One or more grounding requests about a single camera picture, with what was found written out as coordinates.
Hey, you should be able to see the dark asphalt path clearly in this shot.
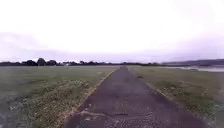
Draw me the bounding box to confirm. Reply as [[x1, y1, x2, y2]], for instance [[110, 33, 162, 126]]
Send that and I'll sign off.
[[63, 66, 211, 128]]

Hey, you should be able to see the distant row of trees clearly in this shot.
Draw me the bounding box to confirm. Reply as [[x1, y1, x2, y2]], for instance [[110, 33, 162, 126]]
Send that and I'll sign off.
[[0, 57, 164, 67]]

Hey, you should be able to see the wide grass field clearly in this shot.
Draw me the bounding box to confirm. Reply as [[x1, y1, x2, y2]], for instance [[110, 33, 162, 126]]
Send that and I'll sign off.
[[0, 65, 120, 128]]

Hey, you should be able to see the grass strip by water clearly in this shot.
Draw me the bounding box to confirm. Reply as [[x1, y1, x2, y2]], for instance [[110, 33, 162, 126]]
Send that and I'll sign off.
[[127, 65, 224, 128]]

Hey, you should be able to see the distant wooded shore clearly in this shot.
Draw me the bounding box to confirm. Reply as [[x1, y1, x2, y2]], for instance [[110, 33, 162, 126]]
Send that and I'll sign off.
[[161, 58, 224, 68]]

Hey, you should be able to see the pale water surface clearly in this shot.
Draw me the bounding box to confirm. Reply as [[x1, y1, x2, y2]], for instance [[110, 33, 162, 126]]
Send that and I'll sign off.
[[173, 65, 224, 73]]

